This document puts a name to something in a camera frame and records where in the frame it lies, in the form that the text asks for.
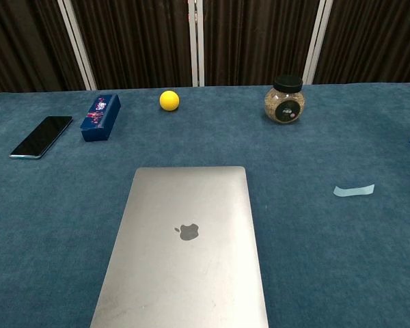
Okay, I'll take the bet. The silver laptop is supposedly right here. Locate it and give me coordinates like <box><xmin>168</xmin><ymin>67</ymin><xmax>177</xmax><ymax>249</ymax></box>
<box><xmin>90</xmin><ymin>165</ymin><xmax>270</xmax><ymax>328</ymax></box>

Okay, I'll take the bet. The blue felt-covered table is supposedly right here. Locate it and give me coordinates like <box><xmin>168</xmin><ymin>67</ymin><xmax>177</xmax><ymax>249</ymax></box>
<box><xmin>0</xmin><ymin>81</ymin><xmax>410</xmax><ymax>328</ymax></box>

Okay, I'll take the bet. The yellow ball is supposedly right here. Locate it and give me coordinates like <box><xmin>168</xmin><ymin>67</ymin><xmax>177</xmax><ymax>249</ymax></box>
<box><xmin>159</xmin><ymin>90</ymin><xmax>181</xmax><ymax>111</ymax></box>

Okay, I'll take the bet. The glass jar black lid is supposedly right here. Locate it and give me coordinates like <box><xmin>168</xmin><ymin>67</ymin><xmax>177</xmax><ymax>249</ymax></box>
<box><xmin>264</xmin><ymin>74</ymin><xmax>308</xmax><ymax>124</ymax></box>

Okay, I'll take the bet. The dark blue printed box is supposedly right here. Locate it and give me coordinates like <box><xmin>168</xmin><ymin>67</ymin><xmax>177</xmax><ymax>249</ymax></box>
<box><xmin>79</xmin><ymin>94</ymin><xmax>122</xmax><ymax>143</ymax></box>

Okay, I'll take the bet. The dark pleated partition screen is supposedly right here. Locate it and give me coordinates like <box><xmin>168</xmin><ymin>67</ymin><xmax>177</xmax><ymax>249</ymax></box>
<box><xmin>307</xmin><ymin>0</ymin><xmax>410</xmax><ymax>85</ymax></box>
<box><xmin>197</xmin><ymin>0</ymin><xmax>327</xmax><ymax>87</ymax></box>
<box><xmin>63</xmin><ymin>0</ymin><xmax>199</xmax><ymax>92</ymax></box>
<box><xmin>0</xmin><ymin>0</ymin><xmax>96</xmax><ymax>96</ymax></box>

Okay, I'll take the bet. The black smartphone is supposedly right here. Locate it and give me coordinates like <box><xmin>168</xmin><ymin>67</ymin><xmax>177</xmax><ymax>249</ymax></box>
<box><xmin>9</xmin><ymin>115</ymin><xmax>74</xmax><ymax>161</ymax></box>

